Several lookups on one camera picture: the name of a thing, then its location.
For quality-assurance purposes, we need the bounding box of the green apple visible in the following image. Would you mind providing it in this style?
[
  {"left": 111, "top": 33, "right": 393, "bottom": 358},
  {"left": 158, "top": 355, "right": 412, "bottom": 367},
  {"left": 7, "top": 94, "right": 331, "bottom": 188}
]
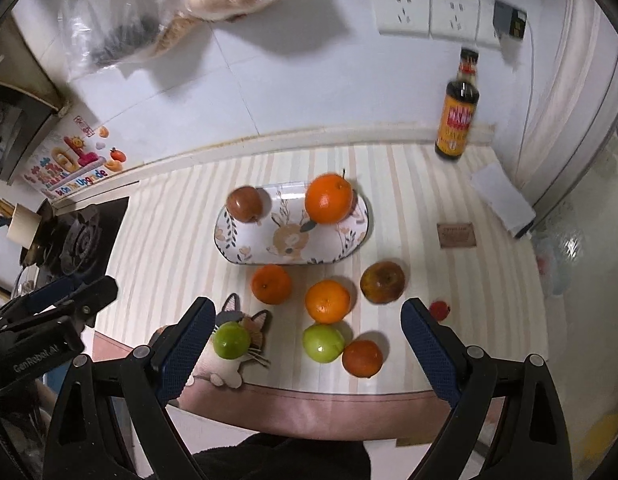
[
  {"left": 212, "top": 322, "right": 251, "bottom": 360},
  {"left": 302, "top": 324, "right": 346, "bottom": 364}
]

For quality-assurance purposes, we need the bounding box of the dark red-orange tangerine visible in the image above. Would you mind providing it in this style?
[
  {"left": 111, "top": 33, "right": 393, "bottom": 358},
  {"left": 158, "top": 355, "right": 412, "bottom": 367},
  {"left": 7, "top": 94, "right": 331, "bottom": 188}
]
[{"left": 341, "top": 339, "right": 384, "bottom": 378}]

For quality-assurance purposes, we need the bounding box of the brown-green apple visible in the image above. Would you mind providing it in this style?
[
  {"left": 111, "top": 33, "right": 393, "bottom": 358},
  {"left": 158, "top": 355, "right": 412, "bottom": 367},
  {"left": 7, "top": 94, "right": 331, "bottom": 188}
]
[{"left": 360, "top": 261, "right": 406, "bottom": 304}]

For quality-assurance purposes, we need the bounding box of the small orange tangerine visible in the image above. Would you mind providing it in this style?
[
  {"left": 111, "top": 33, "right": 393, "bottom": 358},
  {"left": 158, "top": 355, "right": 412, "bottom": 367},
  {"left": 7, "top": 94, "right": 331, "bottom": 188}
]
[{"left": 250, "top": 264, "right": 292, "bottom": 306}]

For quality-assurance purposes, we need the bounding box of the black gas stove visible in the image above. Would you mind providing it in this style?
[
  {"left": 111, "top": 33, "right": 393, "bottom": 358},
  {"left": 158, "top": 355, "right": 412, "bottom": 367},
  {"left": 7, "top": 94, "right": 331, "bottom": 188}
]
[{"left": 19, "top": 197, "right": 129, "bottom": 287}]

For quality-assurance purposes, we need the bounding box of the small red bottle cap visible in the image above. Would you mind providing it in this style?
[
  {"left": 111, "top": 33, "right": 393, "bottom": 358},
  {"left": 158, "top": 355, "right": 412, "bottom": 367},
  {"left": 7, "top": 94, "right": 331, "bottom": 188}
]
[{"left": 428, "top": 300, "right": 451, "bottom": 322}]

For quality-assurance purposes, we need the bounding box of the small brown card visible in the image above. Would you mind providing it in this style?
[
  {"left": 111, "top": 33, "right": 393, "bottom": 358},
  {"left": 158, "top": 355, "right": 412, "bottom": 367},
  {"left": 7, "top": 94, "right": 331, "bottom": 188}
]
[{"left": 437, "top": 223, "right": 477, "bottom": 249}]

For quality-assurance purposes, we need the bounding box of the brown apple on plate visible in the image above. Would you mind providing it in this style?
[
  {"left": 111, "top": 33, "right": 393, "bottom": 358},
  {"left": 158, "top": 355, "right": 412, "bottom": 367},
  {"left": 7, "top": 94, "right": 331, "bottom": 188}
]
[{"left": 225, "top": 185, "right": 263, "bottom": 223}]

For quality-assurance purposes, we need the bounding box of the floral ceramic oval plate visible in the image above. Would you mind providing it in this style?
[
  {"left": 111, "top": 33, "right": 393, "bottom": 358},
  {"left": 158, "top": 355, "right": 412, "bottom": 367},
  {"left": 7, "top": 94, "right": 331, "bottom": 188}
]
[{"left": 214, "top": 182, "right": 370, "bottom": 266}]

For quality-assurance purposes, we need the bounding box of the striped table cover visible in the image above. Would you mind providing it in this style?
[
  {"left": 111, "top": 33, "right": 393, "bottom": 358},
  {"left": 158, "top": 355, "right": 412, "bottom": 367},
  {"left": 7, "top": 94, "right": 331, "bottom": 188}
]
[{"left": 96, "top": 143, "right": 548, "bottom": 440}]

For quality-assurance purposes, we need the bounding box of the large orange on plate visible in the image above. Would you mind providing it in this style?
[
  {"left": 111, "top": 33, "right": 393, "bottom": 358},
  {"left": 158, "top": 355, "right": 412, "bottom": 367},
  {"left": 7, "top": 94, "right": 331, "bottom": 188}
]
[{"left": 304, "top": 172, "right": 354, "bottom": 224}]

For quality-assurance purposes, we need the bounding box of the clear plastic bag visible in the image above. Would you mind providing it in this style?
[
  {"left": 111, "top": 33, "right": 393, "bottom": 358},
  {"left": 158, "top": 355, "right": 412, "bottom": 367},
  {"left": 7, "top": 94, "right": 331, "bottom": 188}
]
[{"left": 58, "top": 0, "right": 280, "bottom": 80}]

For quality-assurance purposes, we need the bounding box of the soy sauce bottle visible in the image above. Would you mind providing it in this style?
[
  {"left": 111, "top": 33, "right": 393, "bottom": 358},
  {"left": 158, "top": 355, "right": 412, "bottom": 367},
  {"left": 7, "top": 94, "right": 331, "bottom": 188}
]
[{"left": 435, "top": 47, "right": 479, "bottom": 160}]

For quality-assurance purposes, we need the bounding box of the black power adapter plug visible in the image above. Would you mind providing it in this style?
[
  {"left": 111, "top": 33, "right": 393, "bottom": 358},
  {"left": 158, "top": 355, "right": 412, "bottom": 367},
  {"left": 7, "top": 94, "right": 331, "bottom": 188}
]
[{"left": 492, "top": 0, "right": 527, "bottom": 40}]

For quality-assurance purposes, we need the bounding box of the white wall socket middle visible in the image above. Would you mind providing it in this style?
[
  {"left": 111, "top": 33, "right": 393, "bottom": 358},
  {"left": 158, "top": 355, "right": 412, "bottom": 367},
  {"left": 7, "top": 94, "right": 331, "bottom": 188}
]
[{"left": 429, "top": 0, "right": 479, "bottom": 42}]

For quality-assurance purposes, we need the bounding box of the white wall socket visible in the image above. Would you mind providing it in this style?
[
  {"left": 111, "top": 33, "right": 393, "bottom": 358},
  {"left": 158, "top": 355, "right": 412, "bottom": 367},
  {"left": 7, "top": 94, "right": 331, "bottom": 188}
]
[
  {"left": 372, "top": 0, "right": 430, "bottom": 37},
  {"left": 429, "top": 0, "right": 479, "bottom": 42}
]

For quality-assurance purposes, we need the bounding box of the white wall socket left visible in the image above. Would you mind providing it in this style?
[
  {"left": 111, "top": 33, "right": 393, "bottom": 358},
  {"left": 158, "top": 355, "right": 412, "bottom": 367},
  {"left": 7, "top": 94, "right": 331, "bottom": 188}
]
[{"left": 372, "top": 0, "right": 430, "bottom": 37}]

